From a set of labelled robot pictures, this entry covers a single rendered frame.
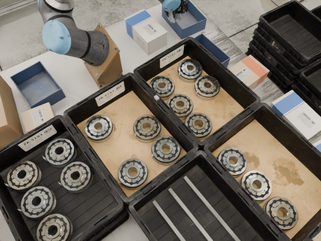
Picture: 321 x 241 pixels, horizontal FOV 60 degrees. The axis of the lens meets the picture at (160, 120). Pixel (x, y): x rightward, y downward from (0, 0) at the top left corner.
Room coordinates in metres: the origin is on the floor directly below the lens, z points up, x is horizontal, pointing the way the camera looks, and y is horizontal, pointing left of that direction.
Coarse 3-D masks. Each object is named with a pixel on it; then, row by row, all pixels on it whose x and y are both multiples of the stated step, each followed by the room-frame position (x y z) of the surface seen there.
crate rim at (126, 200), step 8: (120, 80) 0.61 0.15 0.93; (136, 80) 0.62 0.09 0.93; (104, 88) 0.58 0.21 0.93; (144, 88) 0.59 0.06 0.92; (88, 96) 0.54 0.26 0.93; (152, 96) 0.55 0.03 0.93; (80, 104) 0.51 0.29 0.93; (160, 104) 0.51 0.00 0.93; (64, 112) 0.47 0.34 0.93; (168, 112) 0.48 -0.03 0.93; (72, 128) 0.41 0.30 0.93; (80, 136) 0.38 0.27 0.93; (184, 136) 0.39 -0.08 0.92; (88, 144) 0.35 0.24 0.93; (192, 144) 0.36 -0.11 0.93; (192, 152) 0.33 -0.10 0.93; (96, 160) 0.30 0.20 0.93; (184, 160) 0.30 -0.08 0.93; (104, 168) 0.27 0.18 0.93; (168, 168) 0.28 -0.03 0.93; (160, 176) 0.25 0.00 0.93; (112, 184) 0.22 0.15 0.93; (152, 184) 0.23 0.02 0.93; (120, 192) 0.20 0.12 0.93; (136, 192) 0.20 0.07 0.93; (128, 200) 0.18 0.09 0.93
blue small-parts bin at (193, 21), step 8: (192, 8) 1.23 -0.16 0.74; (184, 16) 1.21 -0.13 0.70; (192, 16) 1.21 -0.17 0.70; (200, 16) 1.16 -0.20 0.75; (176, 24) 1.09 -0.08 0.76; (184, 24) 1.15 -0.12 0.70; (192, 24) 1.15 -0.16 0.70; (200, 24) 1.10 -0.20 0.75; (176, 32) 1.09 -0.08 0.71; (184, 32) 1.05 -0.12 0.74; (192, 32) 1.08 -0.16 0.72
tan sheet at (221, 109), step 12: (168, 72) 0.73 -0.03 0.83; (204, 72) 0.73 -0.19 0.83; (180, 84) 0.67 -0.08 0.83; (192, 84) 0.67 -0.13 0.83; (192, 96) 0.61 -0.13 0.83; (228, 96) 0.61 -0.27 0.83; (204, 108) 0.56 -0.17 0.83; (216, 108) 0.56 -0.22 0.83; (228, 108) 0.56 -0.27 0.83; (240, 108) 0.56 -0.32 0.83; (216, 120) 0.50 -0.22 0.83; (228, 120) 0.50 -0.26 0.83
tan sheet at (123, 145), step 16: (128, 96) 0.61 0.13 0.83; (112, 112) 0.53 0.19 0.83; (128, 112) 0.53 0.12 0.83; (144, 112) 0.53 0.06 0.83; (80, 128) 0.46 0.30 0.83; (128, 128) 0.46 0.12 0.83; (144, 128) 0.47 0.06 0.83; (96, 144) 0.40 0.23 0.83; (112, 144) 0.40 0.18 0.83; (128, 144) 0.40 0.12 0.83; (144, 144) 0.40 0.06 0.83; (112, 160) 0.34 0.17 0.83; (144, 160) 0.34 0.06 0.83; (128, 192) 0.22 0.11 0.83
